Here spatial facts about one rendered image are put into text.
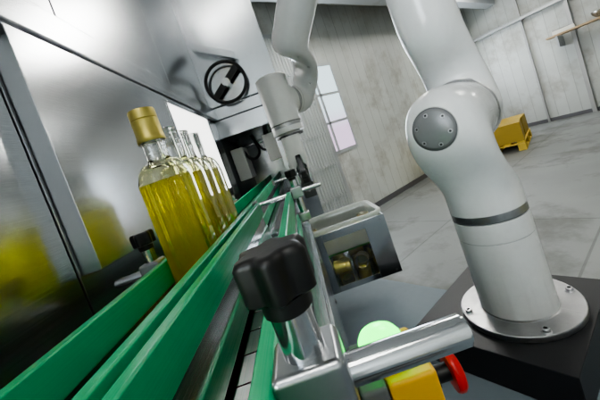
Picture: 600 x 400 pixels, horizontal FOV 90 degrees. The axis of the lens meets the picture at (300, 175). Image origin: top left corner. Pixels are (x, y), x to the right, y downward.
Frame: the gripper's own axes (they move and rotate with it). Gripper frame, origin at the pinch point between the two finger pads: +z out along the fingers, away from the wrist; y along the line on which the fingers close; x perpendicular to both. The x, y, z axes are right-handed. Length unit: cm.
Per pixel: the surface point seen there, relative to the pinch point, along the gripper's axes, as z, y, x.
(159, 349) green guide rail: -2, 65, -12
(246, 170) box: -11, -86, -27
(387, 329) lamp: 9, 54, 2
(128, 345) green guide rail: -3, 64, -14
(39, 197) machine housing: -16, 42, -33
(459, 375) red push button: 14, 55, 6
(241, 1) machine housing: -91, -74, 1
